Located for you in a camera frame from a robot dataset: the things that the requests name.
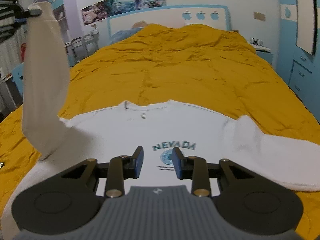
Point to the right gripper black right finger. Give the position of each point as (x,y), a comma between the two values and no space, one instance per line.
(200,172)

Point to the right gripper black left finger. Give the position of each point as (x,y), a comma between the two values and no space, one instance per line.
(116,171)

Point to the white Nevada sweatshirt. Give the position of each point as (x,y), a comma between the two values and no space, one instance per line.
(159,127)

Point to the white curtain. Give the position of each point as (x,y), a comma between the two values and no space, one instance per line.
(11,49)

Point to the blue smiley desk chair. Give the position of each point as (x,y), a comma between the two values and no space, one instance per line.
(17,76)

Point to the grey metal cart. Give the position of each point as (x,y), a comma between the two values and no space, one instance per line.
(81,47)

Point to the blue pillow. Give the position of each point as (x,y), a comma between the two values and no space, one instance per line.
(123,34)

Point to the mustard yellow bed quilt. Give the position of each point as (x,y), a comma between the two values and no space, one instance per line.
(195,64)

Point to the white blue headboard with apples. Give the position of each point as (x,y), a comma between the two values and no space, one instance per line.
(173,16)

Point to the blue wardrobe with mirror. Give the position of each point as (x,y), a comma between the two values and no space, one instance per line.
(298,54)

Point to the wall shelf unit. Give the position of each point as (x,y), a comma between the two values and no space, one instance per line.
(58,7)

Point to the anime poster on wall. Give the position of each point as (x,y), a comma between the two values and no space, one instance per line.
(107,8)

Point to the beige wall switch plate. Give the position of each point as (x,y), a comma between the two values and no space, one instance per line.
(259,16)

